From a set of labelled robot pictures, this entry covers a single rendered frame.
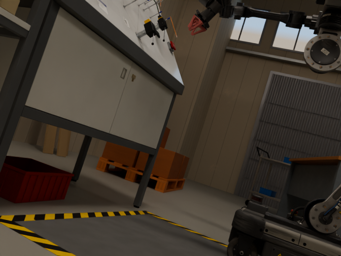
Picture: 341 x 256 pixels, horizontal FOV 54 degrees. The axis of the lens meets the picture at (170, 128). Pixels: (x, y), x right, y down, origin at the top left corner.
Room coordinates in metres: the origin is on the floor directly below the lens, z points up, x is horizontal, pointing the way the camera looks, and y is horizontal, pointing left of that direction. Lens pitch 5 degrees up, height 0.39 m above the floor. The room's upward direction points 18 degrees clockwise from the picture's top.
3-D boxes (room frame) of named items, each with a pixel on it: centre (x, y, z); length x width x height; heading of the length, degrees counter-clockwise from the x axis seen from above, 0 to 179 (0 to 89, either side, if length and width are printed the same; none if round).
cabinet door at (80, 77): (1.49, 0.42, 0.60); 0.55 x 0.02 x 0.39; 154
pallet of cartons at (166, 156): (4.22, 0.11, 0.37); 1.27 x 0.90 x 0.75; 161
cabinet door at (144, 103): (1.98, 0.17, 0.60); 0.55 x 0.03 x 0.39; 154
